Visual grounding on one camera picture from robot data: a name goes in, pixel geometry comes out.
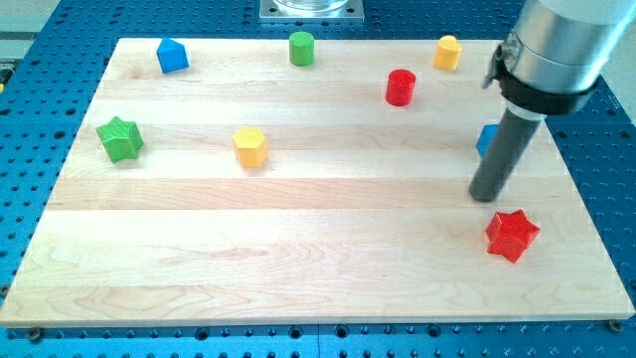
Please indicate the yellow hexagon block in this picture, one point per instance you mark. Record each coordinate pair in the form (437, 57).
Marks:
(250, 147)

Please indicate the light wooden board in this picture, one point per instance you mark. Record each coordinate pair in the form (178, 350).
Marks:
(361, 212)

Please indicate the red cylinder block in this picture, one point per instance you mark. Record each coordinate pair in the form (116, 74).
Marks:
(400, 87)

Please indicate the green cylinder block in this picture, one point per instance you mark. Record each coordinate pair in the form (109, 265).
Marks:
(301, 49)

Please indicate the blue block behind rod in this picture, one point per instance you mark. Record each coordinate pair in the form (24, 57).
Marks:
(485, 138)

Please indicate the yellow heart block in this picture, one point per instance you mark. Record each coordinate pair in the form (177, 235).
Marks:
(448, 53)

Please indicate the blue pentagon block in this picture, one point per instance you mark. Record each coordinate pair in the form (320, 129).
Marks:
(172, 56)

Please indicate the red star block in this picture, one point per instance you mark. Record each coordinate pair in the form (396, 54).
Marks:
(510, 235)

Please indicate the green star block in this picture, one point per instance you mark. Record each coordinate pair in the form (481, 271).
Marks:
(120, 139)

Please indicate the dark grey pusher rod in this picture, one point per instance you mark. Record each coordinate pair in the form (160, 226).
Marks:
(509, 143)

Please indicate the blue perforated metal base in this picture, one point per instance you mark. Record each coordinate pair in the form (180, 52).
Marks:
(50, 91)

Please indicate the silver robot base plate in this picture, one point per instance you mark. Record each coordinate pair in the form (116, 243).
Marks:
(310, 11)

